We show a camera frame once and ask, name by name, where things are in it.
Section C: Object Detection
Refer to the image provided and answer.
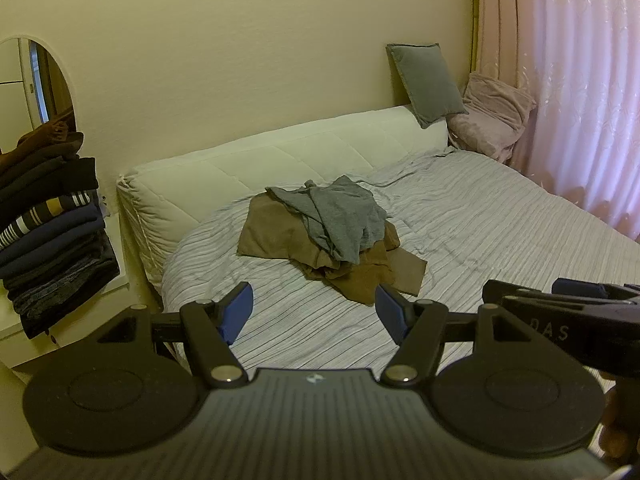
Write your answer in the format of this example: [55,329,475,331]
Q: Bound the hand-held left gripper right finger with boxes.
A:
[375,283,531,388]

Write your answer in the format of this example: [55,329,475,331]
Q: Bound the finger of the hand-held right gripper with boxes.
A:
[482,280,556,306]
[552,277,640,303]

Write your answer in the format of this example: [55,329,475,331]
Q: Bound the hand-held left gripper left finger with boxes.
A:
[85,282,254,389]

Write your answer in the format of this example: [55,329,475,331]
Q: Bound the brown garment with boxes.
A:
[237,192,427,307]

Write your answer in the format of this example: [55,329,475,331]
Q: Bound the grey pants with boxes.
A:
[265,175,393,265]

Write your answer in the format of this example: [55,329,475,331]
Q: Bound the stack of folded clothes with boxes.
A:
[0,112,121,341]

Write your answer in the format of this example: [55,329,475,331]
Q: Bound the person's right hand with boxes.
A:
[602,376,640,461]

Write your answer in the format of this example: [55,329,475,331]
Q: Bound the white padded headboard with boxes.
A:
[116,105,451,291]

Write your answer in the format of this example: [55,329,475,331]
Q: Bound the pink pillow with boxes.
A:
[446,72,538,163]

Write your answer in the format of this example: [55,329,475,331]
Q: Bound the pink curtain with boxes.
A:
[472,0,640,246]

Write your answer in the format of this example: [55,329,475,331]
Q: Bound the grey pillow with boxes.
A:
[386,42,470,129]

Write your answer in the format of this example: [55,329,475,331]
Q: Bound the arched wall mirror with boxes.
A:
[0,36,78,156]

